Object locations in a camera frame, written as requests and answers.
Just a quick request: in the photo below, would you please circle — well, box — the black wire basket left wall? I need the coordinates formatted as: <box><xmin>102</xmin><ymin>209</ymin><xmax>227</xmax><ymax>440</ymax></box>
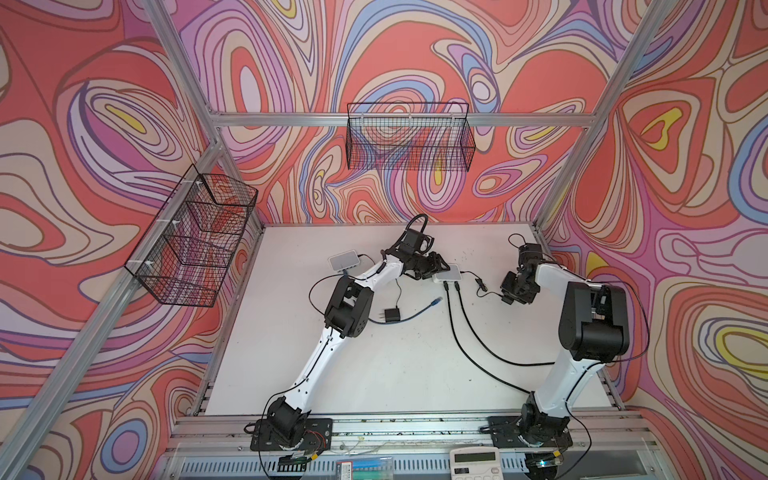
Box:
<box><xmin>124</xmin><ymin>166</ymin><xmax>258</xmax><ymax>308</ymax></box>

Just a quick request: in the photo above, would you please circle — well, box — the white network switch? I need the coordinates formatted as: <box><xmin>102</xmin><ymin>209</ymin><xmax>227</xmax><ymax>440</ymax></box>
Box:
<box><xmin>432</xmin><ymin>264</ymin><xmax>462</xmax><ymax>283</ymax></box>
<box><xmin>329</xmin><ymin>250</ymin><xmax>360</xmax><ymax>273</ymax></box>

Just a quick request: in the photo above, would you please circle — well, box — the clear plastic box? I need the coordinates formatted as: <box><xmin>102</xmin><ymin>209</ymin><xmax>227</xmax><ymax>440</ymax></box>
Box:
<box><xmin>336</xmin><ymin>457</ymin><xmax>395</xmax><ymax>480</ymax></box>

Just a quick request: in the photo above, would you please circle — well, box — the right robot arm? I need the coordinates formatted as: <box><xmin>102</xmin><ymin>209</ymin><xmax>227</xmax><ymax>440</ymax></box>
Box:
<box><xmin>501</xmin><ymin>243</ymin><xmax>630</xmax><ymax>446</ymax></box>

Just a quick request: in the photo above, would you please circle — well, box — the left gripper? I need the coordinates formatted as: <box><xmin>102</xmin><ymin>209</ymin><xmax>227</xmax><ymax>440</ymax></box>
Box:
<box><xmin>410</xmin><ymin>253</ymin><xmax>451</xmax><ymax>281</ymax></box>

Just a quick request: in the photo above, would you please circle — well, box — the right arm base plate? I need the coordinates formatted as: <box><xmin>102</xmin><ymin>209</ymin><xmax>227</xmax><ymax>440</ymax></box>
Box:
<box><xmin>479</xmin><ymin>416</ymin><xmax>573</xmax><ymax>450</ymax></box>

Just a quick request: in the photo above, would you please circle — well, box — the black wire basket back wall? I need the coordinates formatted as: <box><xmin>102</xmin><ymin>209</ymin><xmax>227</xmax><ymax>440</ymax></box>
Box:
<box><xmin>345</xmin><ymin>100</ymin><xmax>476</xmax><ymax>172</ymax></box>

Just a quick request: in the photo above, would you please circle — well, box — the long black cable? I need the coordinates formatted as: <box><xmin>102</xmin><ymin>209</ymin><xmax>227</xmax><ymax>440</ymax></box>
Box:
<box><xmin>442</xmin><ymin>280</ymin><xmax>532</xmax><ymax>396</ymax></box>

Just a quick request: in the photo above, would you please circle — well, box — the black wire basket wall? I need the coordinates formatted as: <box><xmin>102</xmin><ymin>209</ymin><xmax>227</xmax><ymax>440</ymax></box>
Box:
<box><xmin>345</xmin><ymin>100</ymin><xmax>476</xmax><ymax>172</ymax></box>
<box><xmin>124</xmin><ymin>166</ymin><xmax>258</xmax><ymax>308</ymax></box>

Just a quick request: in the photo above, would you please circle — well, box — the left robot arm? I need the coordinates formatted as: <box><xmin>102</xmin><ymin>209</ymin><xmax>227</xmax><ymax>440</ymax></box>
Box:
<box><xmin>252</xmin><ymin>214</ymin><xmax>450</xmax><ymax>451</ymax></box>

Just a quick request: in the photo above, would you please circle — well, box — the white calculator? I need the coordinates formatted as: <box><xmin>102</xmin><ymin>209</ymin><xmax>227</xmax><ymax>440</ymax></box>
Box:
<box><xmin>449</xmin><ymin>446</ymin><xmax>503</xmax><ymax>480</ymax></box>

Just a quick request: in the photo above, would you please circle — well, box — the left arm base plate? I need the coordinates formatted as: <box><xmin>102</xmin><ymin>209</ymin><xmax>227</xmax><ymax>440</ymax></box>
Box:
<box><xmin>243</xmin><ymin>417</ymin><xmax>334</xmax><ymax>453</ymax></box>

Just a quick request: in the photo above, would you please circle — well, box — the blue ethernet cable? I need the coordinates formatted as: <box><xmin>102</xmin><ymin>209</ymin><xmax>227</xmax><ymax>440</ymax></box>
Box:
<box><xmin>341</xmin><ymin>269</ymin><xmax>444</xmax><ymax>326</ymax></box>

